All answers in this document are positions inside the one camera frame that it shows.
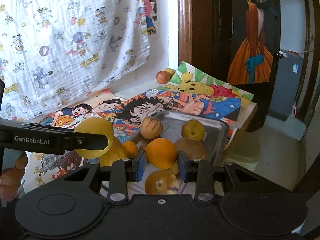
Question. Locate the Luffy anime poster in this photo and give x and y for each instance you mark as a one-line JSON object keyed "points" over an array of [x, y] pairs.
{"points": [[126, 116]]}

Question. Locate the large brown kiwi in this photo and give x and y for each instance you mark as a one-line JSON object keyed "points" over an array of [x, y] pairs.
{"points": [[193, 149]]}

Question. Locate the painted woman door panel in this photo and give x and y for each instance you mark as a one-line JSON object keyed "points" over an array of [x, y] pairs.
{"points": [[255, 40]]}

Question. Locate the striped pepino melon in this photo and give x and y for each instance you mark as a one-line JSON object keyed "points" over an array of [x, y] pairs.
{"points": [[151, 128]]}

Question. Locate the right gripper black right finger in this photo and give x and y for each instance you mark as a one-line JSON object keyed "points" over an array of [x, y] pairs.
{"points": [[249, 204]]}

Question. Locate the white cartoon print cloth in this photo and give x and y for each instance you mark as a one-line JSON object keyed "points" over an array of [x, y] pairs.
{"points": [[55, 53]]}

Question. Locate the person's left hand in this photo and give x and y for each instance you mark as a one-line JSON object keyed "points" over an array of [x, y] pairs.
{"points": [[11, 179]]}

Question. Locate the small orange tangerine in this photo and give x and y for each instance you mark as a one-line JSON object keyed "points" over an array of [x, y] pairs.
{"points": [[130, 149]]}

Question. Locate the yellow round citrus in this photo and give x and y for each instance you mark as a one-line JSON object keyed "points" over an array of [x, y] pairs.
{"points": [[95, 126]]}

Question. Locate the grey round stool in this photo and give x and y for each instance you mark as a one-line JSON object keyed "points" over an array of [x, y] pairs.
{"points": [[246, 152]]}

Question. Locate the yellow-green pear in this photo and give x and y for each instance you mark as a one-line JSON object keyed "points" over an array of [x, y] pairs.
{"points": [[116, 152]]}

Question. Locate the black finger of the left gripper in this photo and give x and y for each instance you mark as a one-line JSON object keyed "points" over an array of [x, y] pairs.
{"points": [[85, 141]]}

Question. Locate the grey metal tray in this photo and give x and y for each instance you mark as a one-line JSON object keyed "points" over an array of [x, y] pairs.
{"points": [[172, 131]]}

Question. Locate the Winnie the Pooh poster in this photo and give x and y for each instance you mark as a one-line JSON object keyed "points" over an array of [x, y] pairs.
{"points": [[189, 79]]}

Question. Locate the red apple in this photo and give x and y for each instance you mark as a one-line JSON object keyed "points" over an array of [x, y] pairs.
{"points": [[163, 77]]}

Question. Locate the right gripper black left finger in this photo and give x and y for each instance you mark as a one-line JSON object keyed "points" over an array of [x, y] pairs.
{"points": [[67, 205]]}

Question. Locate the brown wooden door frame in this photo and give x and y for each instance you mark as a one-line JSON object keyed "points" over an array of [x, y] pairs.
{"points": [[205, 35]]}

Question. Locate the yellow-brown pear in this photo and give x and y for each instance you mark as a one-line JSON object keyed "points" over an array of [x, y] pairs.
{"points": [[193, 129]]}

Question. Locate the yellow fruit behind apple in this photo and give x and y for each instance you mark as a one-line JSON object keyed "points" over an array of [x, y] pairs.
{"points": [[170, 71]]}

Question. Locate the large orange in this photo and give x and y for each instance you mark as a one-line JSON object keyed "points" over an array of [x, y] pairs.
{"points": [[161, 153]]}

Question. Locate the round brown fruit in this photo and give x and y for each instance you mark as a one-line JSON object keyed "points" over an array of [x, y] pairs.
{"points": [[161, 182]]}

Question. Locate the boys cartoon poster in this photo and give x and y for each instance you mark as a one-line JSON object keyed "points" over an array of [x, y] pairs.
{"points": [[75, 114]]}

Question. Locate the small brown kiwi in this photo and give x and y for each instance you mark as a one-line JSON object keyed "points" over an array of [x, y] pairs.
{"points": [[174, 169]]}

